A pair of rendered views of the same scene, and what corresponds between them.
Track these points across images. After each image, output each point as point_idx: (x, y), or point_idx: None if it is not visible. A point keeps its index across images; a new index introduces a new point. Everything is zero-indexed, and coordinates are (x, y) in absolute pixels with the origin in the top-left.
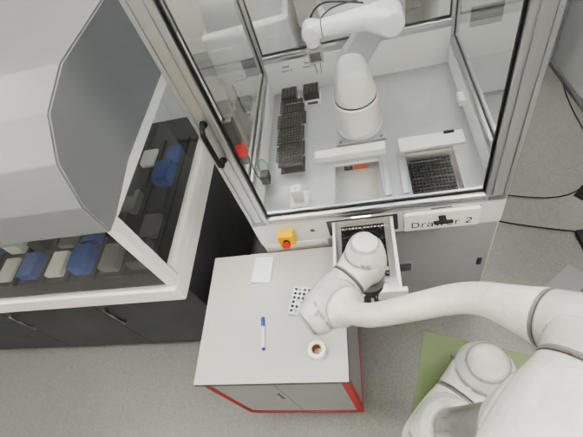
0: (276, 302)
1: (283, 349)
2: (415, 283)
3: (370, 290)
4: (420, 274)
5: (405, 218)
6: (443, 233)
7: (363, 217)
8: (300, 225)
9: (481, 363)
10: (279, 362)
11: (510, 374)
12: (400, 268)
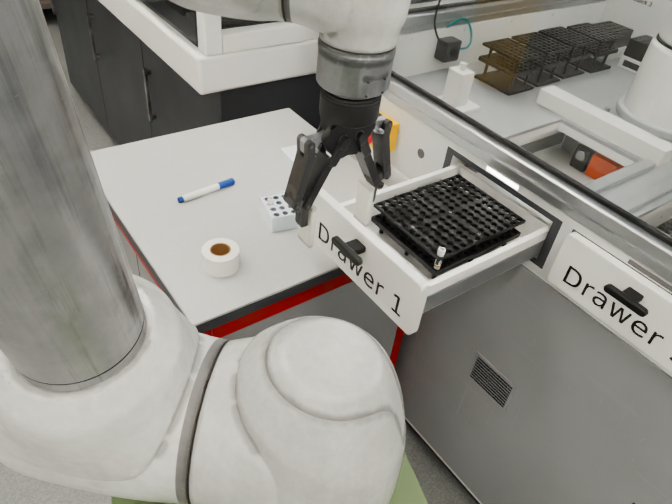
0: (270, 187)
1: (195, 223)
2: (490, 452)
3: (322, 72)
4: (511, 436)
5: (566, 242)
6: (611, 361)
7: (506, 183)
8: (411, 126)
9: (310, 341)
10: (170, 227)
11: (331, 422)
12: (490, 383)
